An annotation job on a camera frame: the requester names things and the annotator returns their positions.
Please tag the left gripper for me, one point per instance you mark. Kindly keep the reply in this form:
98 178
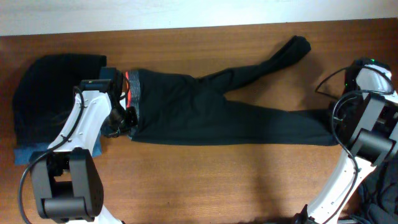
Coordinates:
131 116

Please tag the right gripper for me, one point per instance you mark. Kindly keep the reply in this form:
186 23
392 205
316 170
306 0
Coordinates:
344 124

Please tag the black leggings red-grey waistband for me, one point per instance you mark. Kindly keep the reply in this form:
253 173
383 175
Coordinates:
178 109

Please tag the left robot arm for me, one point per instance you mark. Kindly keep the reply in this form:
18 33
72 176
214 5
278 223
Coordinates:
66 184

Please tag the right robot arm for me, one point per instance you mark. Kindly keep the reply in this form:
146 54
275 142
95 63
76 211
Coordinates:
363 122

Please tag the folded black garment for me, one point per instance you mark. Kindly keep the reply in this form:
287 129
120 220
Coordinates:
44 97

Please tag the black shirt with logo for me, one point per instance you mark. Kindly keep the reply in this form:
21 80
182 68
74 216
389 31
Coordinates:
378 194

